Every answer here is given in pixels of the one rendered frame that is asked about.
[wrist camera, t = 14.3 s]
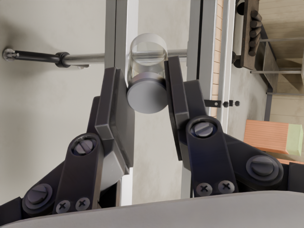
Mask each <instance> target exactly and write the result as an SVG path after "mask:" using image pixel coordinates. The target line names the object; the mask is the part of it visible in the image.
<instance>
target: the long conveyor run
mask: <svg viewBox="0 0 304 228"><path fill-rule="evenodd" d="M234 14H235V0H190V24H189V42H188V60H187V78H186V81H192V80H197V79H198V80H199V83H200V87H201V90H202V94H203V98H204V103H205V107H206V111H207V115H208V116H212V117H214V118H216V119H217V120H218V121H219V122H220V123H221V125H222V129H223V132H224V133H227V125H228V107H229V106H232V107H233V105H235V106H240V102H239V101H235V102H233V100H229V91H230V77H231V63H232V48H233V28H234ZM187 198H194V192H193V184H192V177H191V172H190V171H189V170H187V169H186V168H184V166H183V163H182V177H181V195H180V199H187Z"/></svg>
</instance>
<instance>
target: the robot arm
mask: <svg viewBox="0 0 304 228"><path fill-rule="evenodd" d="M164 68H165V78H166V91H167V101H168V110H169V117H170V122H171V128H172V132H173V137H174V141H175V146H176V152H177V156H178V161H183V166H184V168H186V169H187V170H189V171H190V172H191V177H192V184H193V192H194V198H187V199H176V200H167V201H159V202H151V203H144V204H133V205H126V206H119V205H120V186H121V183H120V179H121V178H122V177H123V176H124V175H130V168H131V167H133V164H134V135H135V110H134V109H132V108H131V107H130V106H129V104H128V101H127V91H128V87H127V84H126V81H125V78H124V75H123V72H122V69H118V68H117V67H116V66H115V67H110V68H105V71H104V78H103V83H102V88H101V93H100V96H95V97H94V98H93V102H92V107H91V111H90V117H89V122H88V126H87V131H86V133H83V134H81V135H79V136H77V137H75V138H74V139H73V140H72V141H71V142H70V144H69V146H68V148H67V152H66V157H65V160H64V161H63V162H62V163H60V164H59V165H58V166H57V167H55V168H54V169H53V170H52V171H50V172H49V173H48V174H47V175H45V176H44V177H43V178H42V179H41V180H40V181H38V182H37V183H36V184H35V185H33V186H32V187H31V188H30V189H29V190H28V191H27V192H26V194H25V196H24V197H23V198H21V197H20V196H19V197H17V198H15V199H13V200H11V201H9V202H7V203H5V204H3V205H1V206H0V228H304V164H298V163H293V162H289V164H284V163H280V162H279V161H278V160H277V159H276V158H275V157H273V156H272V155H270V154H268V153H265V152H263V151H261V150H259V149H257V148H255V147H253V146H251V145H249V144H247V143H245V142H243V141H241V140H238V139H236V138H234V137H232V136H230V135H228V134H226V133H224V132H223V129H222V125H221V123H220V122H219V121H218V120H217V119H216V118H214V117H212V116H208V115H207V111H206V107H205V103H204V98H203V94H202V90H201V87H200V82H199V80H198V79H197V80H192V81H184V82H183V77H182V72H181V65H180V59H179V56H173V57H168V61H164Z"/></svg>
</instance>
